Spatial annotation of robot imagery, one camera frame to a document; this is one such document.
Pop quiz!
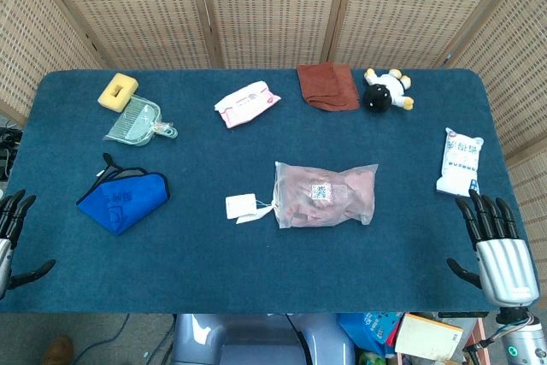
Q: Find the brown shoe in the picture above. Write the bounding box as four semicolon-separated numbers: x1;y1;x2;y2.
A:
42;334;74;365

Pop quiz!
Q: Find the blue carpet table cover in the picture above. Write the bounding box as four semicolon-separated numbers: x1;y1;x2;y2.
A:
0;68;540;315

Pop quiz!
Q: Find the black cable bundle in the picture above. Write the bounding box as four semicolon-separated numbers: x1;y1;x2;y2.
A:
0;125;23;182

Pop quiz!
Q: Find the translucent plastic zip bag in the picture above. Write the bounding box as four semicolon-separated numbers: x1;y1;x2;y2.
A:
273;161;379;229

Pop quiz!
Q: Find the pink plastic crate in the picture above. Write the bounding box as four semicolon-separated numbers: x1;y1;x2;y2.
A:
463;320;493;365

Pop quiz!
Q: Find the pink white wet wipes pack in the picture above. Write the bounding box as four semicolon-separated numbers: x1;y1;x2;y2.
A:
214;79;282;129

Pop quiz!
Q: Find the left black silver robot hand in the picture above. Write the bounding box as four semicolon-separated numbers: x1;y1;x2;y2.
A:
0;188;56;300

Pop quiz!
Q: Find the grey robot torso base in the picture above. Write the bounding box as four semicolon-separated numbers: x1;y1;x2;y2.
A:
170;312;356;365

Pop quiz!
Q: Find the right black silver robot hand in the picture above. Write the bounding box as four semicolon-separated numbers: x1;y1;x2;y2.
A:
446;188;540;309

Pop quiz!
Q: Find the beige yellow book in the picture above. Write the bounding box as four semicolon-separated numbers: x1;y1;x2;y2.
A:
393;313;465;362

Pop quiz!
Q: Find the green plastic dustpan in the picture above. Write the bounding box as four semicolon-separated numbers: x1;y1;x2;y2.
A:
102;96;179;147

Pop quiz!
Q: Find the blue cloth with black trim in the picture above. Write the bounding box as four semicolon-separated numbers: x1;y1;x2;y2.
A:
75;152;171;237

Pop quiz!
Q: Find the narrow white paper hang tag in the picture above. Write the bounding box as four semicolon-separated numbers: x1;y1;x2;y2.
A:
234;203;275;226

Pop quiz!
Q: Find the square white paper hang tag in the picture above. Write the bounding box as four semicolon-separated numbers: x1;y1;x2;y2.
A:
225;193;257;221

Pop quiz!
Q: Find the blue floor cable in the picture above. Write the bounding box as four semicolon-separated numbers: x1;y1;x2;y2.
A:
74;313;132;365

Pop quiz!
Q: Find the woven wooden folding screen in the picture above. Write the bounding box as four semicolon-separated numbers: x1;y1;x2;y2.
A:
0;0;547;289

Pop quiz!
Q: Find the pink floral garment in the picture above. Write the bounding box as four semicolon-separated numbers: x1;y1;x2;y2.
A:
282;167;375;223

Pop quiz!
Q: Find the black white plush toy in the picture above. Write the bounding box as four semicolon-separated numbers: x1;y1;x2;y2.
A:
362;67;415;112

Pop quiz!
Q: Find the yellow sponge with hole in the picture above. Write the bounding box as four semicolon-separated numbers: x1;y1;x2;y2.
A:
97;74;140;109

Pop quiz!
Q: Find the white pouch with blue print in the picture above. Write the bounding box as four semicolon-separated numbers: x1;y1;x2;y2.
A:
435;127;485;199

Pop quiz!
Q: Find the brown folded cloth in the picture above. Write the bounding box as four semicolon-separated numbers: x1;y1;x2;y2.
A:
296;62;360;112

